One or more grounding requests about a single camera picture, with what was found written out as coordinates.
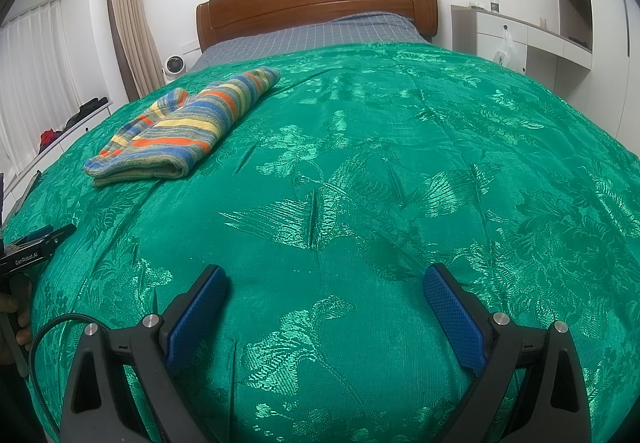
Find striped knit clothes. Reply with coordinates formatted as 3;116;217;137
82;66;282;188

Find white window cabinet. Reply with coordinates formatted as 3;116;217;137
0;100;115;219

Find wooden bed headboard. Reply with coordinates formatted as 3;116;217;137
196;0;439;55

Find dark flat device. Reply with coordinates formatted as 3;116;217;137
2;170;42;220

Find dark clothes pile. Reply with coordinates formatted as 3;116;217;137
62;97;109;132

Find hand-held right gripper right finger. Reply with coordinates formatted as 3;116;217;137
424;263;593;443

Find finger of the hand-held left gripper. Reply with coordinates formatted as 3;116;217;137
15;223;78;250

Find beige curtain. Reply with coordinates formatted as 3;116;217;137
106;0;166;101

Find small white fan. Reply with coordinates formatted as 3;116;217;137
162;54;187;83

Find grey pillow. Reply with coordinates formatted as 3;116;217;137
192;12;431;74

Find green patterned blanket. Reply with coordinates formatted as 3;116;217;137
2;43;640;443

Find person's left hand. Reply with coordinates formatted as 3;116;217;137
0;280;35;366

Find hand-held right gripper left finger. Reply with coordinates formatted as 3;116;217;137
60;264;229;443

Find black cable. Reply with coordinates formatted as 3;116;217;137
29;314;103;443

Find white plastic bag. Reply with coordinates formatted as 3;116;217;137
492;26;522;70

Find white desk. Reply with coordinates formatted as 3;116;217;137
451;4;596;110

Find white sheer curtain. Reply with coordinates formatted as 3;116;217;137
0;0;127;174

